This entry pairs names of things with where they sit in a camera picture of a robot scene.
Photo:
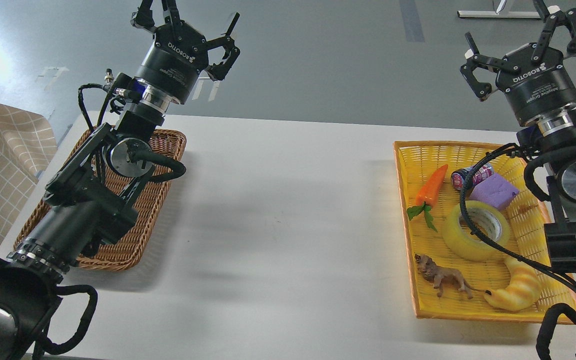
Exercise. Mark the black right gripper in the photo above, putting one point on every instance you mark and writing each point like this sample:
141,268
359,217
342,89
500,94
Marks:
538,80

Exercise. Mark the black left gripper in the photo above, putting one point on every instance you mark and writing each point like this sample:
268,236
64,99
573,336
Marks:
175,62

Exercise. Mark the yellow tape roll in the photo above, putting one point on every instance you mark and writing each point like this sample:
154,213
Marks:
457,234

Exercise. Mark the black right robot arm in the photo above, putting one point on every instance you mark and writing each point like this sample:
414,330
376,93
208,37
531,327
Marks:
549,149

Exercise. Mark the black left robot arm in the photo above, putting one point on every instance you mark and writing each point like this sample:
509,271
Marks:
92,197

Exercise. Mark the white metal stand base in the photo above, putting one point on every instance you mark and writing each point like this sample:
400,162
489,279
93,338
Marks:
500,10

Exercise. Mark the small purple can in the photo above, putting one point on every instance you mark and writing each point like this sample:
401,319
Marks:
458,177

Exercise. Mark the purple foam block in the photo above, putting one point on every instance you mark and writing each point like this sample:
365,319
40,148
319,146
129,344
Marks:
495,191

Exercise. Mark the orange toy carrot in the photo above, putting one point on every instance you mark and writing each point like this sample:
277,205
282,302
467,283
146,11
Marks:
427,198

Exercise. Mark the yellow plastic basket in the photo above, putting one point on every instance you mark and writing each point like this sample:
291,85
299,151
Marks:
415,162

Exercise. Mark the brown wicker basket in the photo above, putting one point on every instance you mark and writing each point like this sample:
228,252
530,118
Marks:
128,251

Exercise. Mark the brown toy lion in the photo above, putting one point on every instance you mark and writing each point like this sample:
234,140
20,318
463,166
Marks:
438,275

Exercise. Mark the toy croissant bread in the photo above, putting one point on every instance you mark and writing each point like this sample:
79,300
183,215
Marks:
522,292

